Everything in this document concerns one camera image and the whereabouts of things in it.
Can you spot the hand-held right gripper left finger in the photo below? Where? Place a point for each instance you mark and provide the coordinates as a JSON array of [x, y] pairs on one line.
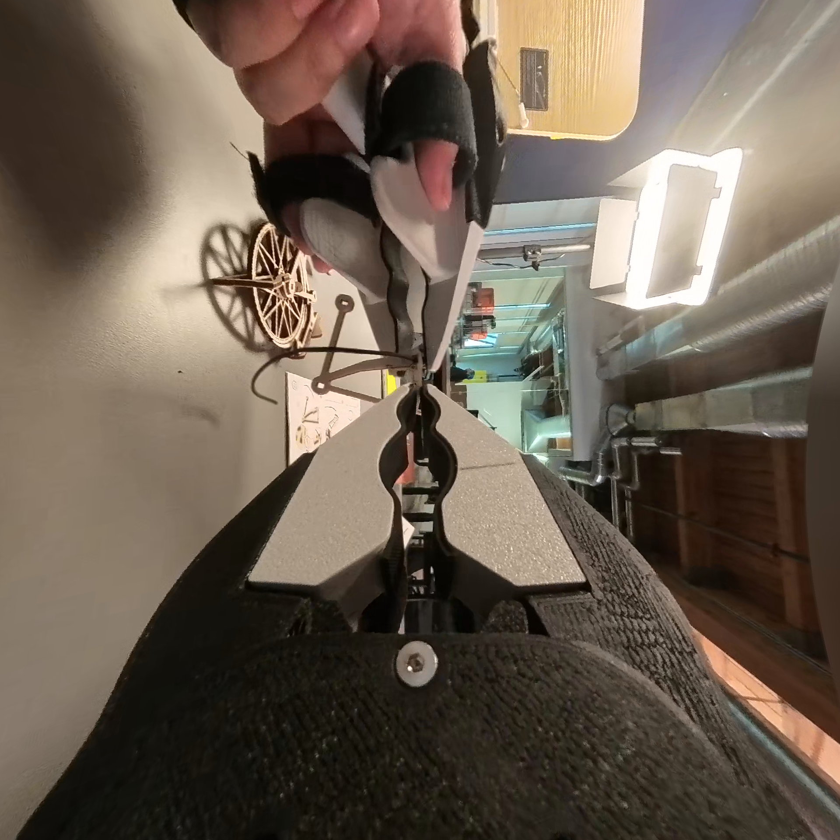
[[328, 518]]

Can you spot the black rubber band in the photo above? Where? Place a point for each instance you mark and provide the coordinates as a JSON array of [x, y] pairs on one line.
[[295, 355]]

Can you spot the triangular wooden frame part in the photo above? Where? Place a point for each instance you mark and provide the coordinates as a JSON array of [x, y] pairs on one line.
[[333, 341]]

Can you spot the white studio light panel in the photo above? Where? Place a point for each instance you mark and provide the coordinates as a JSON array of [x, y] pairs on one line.
[[722, 223]]

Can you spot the wooden bicycle wheel model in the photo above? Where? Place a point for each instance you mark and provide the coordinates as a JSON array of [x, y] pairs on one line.
[[282, 289]]

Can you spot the silver ventilation duct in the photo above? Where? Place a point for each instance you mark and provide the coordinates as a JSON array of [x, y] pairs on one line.
[[722, 315]]

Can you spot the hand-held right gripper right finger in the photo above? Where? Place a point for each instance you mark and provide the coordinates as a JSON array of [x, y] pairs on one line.
[[512, 518]]

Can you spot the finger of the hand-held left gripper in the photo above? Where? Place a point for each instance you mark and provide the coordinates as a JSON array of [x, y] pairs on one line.
[[410, 308], [453, 308]]

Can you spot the large dark display panel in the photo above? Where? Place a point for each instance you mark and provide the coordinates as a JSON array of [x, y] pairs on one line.
[[558, 170]]

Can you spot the black light stand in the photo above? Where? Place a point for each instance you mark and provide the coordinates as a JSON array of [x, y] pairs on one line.
[[533, 251]]

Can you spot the wooden board on white stand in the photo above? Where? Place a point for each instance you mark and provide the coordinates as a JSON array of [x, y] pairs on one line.
[[577, 98]]

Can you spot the person's left hand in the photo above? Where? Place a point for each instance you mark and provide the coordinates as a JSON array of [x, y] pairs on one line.
[[315, 59]]

